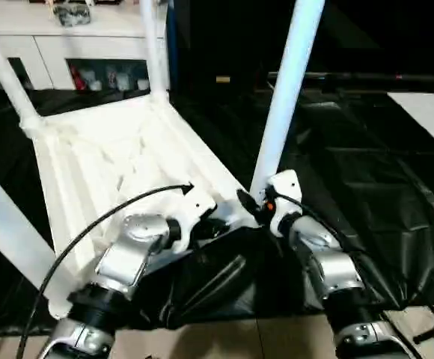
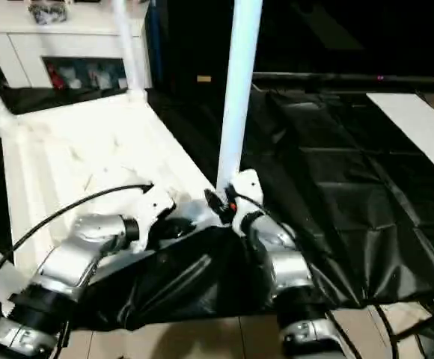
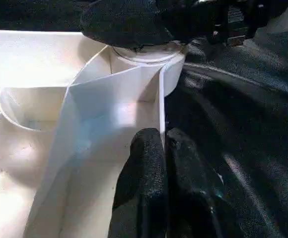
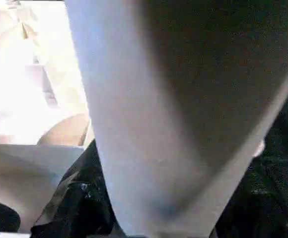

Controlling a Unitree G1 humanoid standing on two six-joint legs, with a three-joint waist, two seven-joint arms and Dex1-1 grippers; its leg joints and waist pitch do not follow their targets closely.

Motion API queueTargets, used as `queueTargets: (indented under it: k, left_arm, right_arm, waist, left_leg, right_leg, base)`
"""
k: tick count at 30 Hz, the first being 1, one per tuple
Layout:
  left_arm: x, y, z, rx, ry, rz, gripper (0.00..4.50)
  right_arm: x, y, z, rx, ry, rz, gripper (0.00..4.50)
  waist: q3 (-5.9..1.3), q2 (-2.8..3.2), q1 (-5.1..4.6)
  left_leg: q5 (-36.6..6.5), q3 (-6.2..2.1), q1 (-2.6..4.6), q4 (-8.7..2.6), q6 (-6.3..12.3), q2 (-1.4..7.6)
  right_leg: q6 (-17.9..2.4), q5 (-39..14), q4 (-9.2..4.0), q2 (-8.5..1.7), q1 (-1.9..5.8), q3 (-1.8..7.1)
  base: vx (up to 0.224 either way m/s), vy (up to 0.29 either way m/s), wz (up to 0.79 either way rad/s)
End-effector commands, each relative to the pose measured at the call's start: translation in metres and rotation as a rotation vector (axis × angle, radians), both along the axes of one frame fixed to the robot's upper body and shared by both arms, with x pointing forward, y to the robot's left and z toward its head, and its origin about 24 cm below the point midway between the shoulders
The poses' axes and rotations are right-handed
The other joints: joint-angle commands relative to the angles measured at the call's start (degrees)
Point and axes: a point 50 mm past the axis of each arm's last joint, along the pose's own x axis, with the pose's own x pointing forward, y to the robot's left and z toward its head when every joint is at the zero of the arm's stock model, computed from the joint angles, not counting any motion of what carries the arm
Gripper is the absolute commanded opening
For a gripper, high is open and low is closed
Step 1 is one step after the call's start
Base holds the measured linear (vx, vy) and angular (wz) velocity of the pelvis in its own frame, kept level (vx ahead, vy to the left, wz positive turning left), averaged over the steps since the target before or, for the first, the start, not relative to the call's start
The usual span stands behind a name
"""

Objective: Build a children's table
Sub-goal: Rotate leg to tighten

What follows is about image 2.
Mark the black plastic mat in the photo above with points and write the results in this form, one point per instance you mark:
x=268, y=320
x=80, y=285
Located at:
x=352, y=194

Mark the small brown cardboard piece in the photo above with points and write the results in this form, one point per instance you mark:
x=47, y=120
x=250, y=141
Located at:
x=203, y=78

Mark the white flat board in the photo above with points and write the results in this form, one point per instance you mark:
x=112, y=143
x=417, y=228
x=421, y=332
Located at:
x=419, y=131

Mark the dark patterned jar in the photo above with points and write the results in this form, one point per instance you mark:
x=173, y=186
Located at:
x=49, y=11

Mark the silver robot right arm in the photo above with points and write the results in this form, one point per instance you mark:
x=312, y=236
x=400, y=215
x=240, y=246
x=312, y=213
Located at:
x=277, y=262

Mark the white glass-door cabinet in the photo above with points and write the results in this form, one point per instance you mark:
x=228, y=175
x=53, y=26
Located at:
x=60, y=37

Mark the small red bottle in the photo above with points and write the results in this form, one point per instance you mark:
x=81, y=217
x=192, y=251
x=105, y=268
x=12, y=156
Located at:
x=52, y=75

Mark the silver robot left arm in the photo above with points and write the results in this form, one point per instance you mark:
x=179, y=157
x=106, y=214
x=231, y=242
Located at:
x=75, y=254

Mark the black tripod stand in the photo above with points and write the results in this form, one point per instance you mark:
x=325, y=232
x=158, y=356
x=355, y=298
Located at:
x=426, y=329

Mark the white plastic table top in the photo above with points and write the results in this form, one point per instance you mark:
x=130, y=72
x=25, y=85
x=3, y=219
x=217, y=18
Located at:
x=90, y=149

